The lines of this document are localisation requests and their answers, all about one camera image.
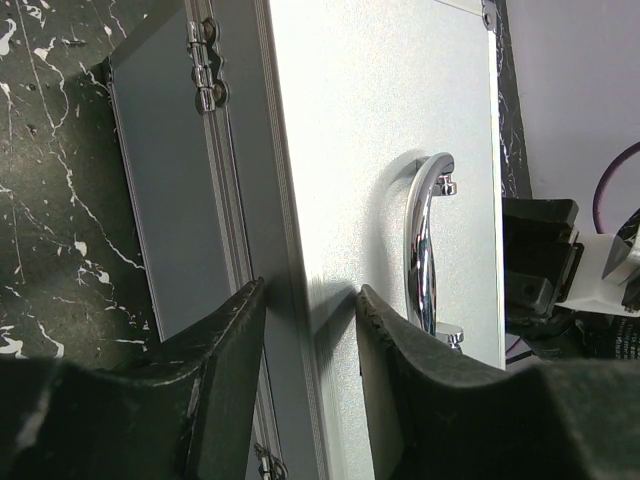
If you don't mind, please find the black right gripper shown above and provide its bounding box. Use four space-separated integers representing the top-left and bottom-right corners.
502 198 639 360

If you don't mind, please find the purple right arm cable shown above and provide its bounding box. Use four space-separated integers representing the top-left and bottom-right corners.
504 141 640 366

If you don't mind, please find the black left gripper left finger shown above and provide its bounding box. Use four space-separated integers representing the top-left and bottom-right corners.
1 279 266 479

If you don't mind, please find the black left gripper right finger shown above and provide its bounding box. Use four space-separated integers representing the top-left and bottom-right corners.
356 286 639 479

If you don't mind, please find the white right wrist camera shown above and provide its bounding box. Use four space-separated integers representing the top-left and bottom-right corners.
556 227 639 317

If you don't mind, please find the grey storage box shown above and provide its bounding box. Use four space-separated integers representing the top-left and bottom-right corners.
107 1 505 479

